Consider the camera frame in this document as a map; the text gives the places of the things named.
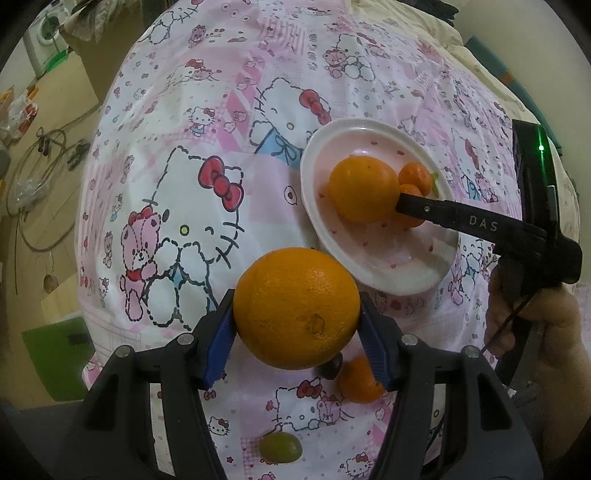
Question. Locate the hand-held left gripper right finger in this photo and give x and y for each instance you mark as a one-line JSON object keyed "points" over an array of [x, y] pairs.
{"points": [[376, 351]]}

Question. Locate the green mat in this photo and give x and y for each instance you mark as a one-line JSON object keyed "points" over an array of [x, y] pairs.
{"points": [[51, 360]]}

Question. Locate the green plastic basin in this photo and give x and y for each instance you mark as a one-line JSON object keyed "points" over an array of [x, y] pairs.
{"points": [[56, 59]]}

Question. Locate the pink printed blanket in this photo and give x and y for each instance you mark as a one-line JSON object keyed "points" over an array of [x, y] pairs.
{"points": [[184, 184]]}

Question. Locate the green grape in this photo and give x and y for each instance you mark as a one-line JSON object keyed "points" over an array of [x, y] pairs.
{"points": [[435, 183], [280, 447]]}

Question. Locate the large orange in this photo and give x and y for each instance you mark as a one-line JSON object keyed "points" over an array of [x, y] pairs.
{"points": [[295, 308]]}

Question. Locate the medium orange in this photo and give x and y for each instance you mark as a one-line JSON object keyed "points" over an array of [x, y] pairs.
{"points": [[364, 189]]}

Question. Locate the small tangerine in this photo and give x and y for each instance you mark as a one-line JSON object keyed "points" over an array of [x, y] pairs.
{"points": [[414, 176], [412, 208], [361, 379]]}

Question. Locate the person's right hand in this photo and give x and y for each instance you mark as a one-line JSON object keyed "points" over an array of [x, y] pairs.
{"points": [[549, 341]]}

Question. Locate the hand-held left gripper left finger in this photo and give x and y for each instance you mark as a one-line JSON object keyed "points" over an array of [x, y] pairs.
{"points": [[219, 342]]}

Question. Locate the white washing machine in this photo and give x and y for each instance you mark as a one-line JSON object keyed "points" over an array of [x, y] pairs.
{"points": [[46, 28]]}

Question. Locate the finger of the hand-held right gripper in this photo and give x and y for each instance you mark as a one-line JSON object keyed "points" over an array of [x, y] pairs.
{"points": [[466, 222]]}

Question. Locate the clear plastic bag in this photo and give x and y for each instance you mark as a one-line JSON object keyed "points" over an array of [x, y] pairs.
{"points": [[17, 110]]}

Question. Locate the white plate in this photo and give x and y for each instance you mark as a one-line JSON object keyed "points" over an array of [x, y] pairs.
{"points": [[397, 258]]}

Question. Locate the dark purple grape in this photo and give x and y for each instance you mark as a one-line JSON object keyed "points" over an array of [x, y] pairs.
{"points": [[330, 368]]}

